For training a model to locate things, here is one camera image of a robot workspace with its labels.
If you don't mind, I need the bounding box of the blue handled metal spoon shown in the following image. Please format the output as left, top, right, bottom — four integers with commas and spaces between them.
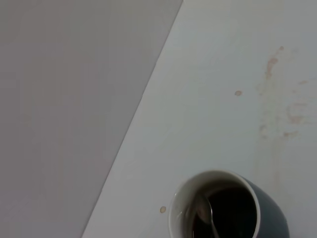
195, 193, 221, 238

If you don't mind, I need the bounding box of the grey ceramic coffee cup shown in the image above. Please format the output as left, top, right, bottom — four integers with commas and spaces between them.
168, 169, 290, 238

